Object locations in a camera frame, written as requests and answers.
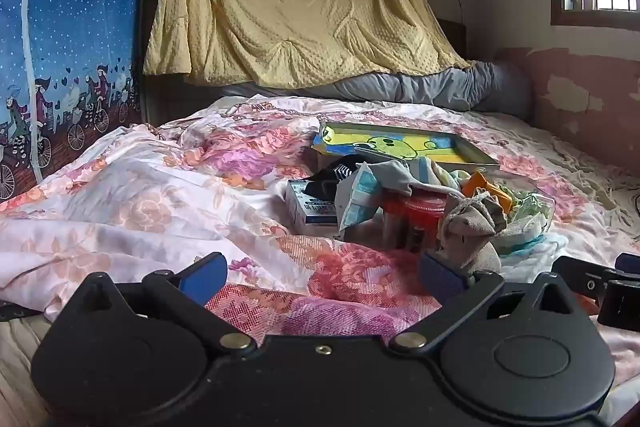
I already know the small white blue box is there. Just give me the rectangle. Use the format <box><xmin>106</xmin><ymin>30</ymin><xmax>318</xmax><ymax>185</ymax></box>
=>
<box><xmin>286</xmin><ymin>178</ymin><xmax>341</xmax><ymax>228</ymax></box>

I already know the clear jar of green stars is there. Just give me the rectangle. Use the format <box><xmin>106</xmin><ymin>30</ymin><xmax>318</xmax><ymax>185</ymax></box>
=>
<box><xmin>505</xmin><ymin>189</ymin><xmax>556</xmax><ymax>238</ymax></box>

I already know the cream crumpled bedsheet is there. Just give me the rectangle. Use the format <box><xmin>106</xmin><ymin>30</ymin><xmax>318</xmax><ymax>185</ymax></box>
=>
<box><xmin>480</xmin><ymin>112</ymin><xmax>640</xmax><ymax>238</ymax></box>

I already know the red thread spool container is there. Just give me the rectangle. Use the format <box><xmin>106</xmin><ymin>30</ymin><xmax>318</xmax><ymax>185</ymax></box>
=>
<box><xmin>382</xmin><ymin>192</ymin><xmax>448</xmax><ymax>253</ymax></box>

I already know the beige woven mat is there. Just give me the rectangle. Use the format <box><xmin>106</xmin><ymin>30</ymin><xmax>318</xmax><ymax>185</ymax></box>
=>
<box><xmin>0</xmin><ymin>314</ymin><xmax>56</xmax><ymax>427</ymax></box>

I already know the white curved pole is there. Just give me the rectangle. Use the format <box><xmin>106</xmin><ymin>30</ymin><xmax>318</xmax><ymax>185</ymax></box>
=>
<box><xmin>22</xmin><ymin>0</ymin><xmax>56</xmax><ymax>180</ymax></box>

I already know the brown wooden headboard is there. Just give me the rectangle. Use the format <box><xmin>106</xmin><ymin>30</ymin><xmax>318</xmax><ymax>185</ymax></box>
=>
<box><xmin>437</xmin><ymin>18</ymin><xmax>468</xmax><ymax>60</ymax></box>

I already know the white grey sock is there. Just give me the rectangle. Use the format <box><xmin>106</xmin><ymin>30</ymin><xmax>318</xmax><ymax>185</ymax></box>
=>
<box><xmin>370</xmin><ymin>159</ymin><xmax>463</xmax><ymax>198</ymax></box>

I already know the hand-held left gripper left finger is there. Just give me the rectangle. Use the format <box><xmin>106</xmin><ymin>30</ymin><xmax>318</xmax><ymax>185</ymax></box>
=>
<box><xmin>85</xmin><ymin>253</ymin><xmax>256</xmax><ymax>355</ymax></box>

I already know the cardboard tray with cartoon print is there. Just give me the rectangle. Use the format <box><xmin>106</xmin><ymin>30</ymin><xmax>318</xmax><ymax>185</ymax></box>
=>
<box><xmin>311</xmin><ymin>122</ymin><xmax>501</xmax><ymax>172</ymax></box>

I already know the black sock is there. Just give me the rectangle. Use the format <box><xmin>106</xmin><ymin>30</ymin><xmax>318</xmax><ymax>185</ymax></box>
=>
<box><xmin>304</xmin><ymin>159</ymin><xmax>363</xmax><ymax>200</ymax></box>

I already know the pink floral bedsheet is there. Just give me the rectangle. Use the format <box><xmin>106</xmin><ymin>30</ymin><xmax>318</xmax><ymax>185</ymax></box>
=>
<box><xmin>0</xmin><ymin>94</ymin><xmax>640</xmax><ymax>388</ymax></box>

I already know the orange knitted cloth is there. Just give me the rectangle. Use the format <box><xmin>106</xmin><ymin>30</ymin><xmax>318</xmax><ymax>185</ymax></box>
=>
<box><xmin>461</xmin><ymin>171</ymin><xmax>516</xmax><ymax>212</ymax></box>

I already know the striped towel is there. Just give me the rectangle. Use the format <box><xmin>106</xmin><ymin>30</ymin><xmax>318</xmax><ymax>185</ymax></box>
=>
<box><xmin>417</xmin><ymin>157</ymin><xmax>473</xmax><ymax>195</ymax></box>

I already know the blue printed cyclist curtain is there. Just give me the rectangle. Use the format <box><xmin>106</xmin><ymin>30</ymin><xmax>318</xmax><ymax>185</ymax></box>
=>
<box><xmin>0</xmin><ymin>0</ymin><xmax>156</xmax><ymax>202</ymax></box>

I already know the grey quilt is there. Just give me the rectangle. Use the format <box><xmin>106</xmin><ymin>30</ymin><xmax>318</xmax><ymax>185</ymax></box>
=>
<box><xmin>220</xmin><ymin>59</ymin><xmax>533</xmax><ymax>112</ymax></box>

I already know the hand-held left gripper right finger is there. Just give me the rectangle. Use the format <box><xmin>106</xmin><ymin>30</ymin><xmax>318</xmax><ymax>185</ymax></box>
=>
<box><xmin>390</xmin><ymin>254</ymin><xmax>576</xmax><ymax>353</ymax></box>

